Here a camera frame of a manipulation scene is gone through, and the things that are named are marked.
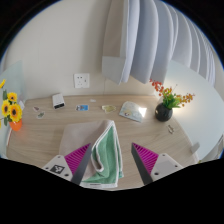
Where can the frosted desk divider panel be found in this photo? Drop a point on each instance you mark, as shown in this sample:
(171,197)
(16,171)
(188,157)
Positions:
(200,116)
(13,76)

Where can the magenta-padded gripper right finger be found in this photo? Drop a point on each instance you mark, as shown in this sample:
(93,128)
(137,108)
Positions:
(146,158)

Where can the blue sticker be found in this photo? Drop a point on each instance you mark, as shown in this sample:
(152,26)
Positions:
(82,107)

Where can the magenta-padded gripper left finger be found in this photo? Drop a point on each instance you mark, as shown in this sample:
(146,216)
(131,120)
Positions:
(76,159)

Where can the beige and green towel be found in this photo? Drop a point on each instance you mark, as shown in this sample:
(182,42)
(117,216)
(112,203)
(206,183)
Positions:
(106,146)

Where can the pale yellow sticker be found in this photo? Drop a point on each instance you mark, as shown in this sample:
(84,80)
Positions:
(109,109)

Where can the grey white curtain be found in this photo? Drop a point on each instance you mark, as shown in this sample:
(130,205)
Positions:
(156,40)

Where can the sunflowers in orange vase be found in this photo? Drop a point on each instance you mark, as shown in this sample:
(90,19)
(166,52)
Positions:
(15,111)

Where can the orange flowers in black vase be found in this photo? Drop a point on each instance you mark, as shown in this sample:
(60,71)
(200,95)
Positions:
(163,113)

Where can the small dark sticker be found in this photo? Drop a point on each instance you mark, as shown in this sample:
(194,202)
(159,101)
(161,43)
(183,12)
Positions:
(36,108)

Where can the white wall socket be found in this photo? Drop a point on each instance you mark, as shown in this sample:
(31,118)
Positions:
(81,80)

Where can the small white box device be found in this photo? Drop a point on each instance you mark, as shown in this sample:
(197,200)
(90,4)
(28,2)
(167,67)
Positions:
(58,100)

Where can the small green grey sticker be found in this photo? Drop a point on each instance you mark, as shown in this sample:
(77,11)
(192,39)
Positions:
(40,115)

